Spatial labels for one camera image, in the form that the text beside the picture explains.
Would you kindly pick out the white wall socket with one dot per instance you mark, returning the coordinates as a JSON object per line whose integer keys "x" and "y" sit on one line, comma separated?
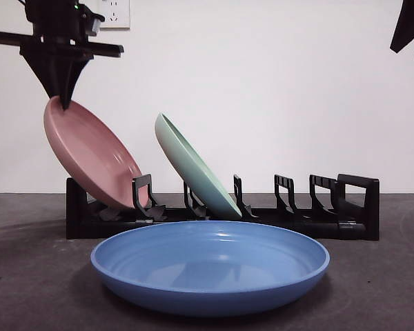
{"x": 119, "y": 17}

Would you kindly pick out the blue plate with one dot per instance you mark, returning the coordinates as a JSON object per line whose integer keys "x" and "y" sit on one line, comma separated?
{"x": 207, "y": 272}

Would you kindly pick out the pale grey camera box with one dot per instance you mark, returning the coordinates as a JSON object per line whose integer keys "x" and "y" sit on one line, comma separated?
{"x": 96, "y": 24}

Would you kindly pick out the black plate rack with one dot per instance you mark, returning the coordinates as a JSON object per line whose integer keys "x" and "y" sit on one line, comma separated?
{"x": 352, "y": 227}

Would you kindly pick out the pink plate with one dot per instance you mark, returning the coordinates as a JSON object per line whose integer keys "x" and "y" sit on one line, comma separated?
{"x": 89, "y": 155}

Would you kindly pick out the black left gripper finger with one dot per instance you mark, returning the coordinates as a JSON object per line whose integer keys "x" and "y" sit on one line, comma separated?
{"x": 50, "y": 76}
{"x": 72, "y": 79}

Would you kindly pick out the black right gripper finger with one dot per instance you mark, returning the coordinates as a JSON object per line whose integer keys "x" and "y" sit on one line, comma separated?
{"x": 408, "y": 24}

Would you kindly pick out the green plate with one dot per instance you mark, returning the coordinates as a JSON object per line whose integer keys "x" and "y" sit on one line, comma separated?
{"x": 189, "y": 165}

